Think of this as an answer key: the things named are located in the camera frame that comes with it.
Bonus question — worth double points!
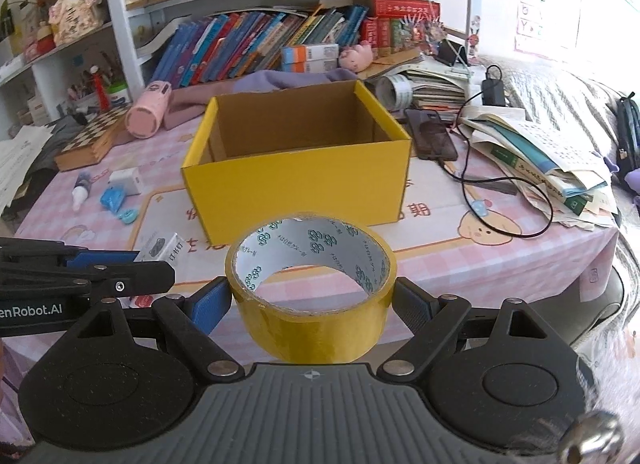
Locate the yellow tape roll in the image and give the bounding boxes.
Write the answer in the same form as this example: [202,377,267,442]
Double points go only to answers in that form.
[225,214,399,364]

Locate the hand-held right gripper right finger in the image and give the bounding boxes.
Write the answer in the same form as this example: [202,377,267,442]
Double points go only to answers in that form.
[377,278,566,382]

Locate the black charger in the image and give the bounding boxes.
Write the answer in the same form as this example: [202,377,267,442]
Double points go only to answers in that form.
[481,78,507,107]

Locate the orange and white carton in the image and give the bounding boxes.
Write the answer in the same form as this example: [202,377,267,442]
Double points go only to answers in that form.
[281,60,339,74]
[281,44,340,62]

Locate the stack of newspapers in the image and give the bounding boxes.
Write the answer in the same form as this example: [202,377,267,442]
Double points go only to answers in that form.
[405,61,475,109]

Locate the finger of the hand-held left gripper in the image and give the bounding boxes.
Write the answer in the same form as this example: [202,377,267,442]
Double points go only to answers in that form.
[0,262,177,303]
[0,238,142,271]

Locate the purple and pink cloth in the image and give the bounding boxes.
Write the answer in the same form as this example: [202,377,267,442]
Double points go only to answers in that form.
[160,68,361,131]

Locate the white paper sheets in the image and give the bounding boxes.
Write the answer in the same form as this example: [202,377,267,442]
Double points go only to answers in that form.
[0,126,53,215]

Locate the black charging cable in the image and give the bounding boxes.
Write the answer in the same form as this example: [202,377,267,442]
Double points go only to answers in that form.
[439,64,554,241]

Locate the small cartoon figure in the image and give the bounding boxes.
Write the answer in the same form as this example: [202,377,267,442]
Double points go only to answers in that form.
[467,16,484,62]

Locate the brown paper envelope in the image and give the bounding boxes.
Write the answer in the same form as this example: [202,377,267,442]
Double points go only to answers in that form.
[365,48,426,79]

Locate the red bottle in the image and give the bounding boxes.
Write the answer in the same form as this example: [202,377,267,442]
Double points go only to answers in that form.
[92,66,111,112]

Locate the colourful illustrated book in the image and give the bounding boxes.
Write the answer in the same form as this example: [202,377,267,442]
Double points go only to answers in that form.
[391,14,446,52]

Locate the grey striped blanket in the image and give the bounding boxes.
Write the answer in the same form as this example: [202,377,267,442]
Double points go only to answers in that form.
[500,64,640,395]

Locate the floral doll bouquet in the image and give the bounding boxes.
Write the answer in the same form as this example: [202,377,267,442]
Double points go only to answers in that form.
[50,0,104,47]

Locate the wooden chess board box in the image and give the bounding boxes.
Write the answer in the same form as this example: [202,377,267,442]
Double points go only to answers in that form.
[54,108,128,172]

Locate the white shelf unit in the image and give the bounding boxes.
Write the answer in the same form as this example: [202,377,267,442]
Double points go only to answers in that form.
[0,0,482,141]

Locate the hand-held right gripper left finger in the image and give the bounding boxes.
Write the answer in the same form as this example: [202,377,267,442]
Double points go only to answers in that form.
[75,276,246,381]

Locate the red thick book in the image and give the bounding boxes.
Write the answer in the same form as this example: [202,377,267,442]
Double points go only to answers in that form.
[361,18,393,57]

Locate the row of colourful books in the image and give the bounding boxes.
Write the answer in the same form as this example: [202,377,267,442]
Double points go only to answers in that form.
[150,4,371,87]

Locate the black tablet stand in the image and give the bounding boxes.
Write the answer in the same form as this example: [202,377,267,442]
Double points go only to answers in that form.
[433,38,471,67]

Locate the red boxed book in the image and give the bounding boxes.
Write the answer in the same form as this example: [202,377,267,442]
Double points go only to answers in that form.
[364,0,441,20]

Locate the dark backpack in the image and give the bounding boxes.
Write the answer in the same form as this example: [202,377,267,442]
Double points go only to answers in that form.
[615,94,640,175]

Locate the pink cylindrical pencil case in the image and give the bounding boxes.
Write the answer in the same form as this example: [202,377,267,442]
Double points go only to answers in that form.
[125,80,173,139]

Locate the yellow cardboard box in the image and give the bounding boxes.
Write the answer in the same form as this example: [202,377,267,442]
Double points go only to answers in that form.
[181,80,413,245]

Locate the small white staple box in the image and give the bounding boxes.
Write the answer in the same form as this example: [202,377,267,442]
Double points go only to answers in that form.
[134,233,181,263]

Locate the pile of books and papers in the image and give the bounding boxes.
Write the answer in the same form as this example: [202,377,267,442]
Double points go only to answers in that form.
[457,106,621,233]

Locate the pink pig plush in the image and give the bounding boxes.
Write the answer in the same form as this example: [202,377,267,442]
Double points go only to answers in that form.
[339,42,375,70]

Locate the dark grey cloth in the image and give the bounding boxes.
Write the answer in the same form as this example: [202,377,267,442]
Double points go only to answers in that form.
[10,116,86,219]

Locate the blue plastic packet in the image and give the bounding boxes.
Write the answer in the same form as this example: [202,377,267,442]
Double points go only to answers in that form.
[100,185,127,215]

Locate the black smartphone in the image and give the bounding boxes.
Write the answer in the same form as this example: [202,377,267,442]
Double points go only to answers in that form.
[404,108,459,161]

